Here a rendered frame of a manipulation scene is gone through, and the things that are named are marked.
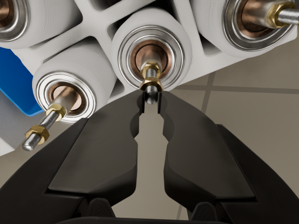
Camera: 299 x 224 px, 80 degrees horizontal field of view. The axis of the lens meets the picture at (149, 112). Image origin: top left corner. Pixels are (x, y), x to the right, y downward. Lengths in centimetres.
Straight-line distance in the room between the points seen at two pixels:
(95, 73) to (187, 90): 32
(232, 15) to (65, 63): 19
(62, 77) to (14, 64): 30
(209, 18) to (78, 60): 16
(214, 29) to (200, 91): 32
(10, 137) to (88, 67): 30
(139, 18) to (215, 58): 14
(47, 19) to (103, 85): 9
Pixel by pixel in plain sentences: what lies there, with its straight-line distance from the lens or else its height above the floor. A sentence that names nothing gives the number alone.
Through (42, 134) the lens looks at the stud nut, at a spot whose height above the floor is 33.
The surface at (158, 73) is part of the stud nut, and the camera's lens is 18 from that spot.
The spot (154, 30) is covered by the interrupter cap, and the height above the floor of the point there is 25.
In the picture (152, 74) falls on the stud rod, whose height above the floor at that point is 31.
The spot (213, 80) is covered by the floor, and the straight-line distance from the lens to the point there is 52.
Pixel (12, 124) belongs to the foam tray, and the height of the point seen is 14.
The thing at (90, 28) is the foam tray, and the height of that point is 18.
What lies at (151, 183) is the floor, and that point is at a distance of 78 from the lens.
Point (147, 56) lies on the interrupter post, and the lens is 19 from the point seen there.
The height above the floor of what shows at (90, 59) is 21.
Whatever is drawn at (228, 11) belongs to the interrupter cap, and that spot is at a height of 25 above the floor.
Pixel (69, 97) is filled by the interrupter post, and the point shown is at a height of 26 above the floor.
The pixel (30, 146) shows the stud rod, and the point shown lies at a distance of 19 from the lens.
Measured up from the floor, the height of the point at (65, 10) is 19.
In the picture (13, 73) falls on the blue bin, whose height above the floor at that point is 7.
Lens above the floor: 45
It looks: 57 degrees down
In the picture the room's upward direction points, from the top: 179 degrees counter-clockwise
